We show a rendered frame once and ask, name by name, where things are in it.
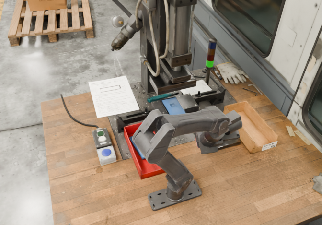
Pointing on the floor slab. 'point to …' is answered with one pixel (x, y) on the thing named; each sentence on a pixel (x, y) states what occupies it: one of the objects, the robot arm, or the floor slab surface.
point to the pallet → (14, 39)
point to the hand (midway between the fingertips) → (199, 144)
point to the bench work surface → (275, 116)
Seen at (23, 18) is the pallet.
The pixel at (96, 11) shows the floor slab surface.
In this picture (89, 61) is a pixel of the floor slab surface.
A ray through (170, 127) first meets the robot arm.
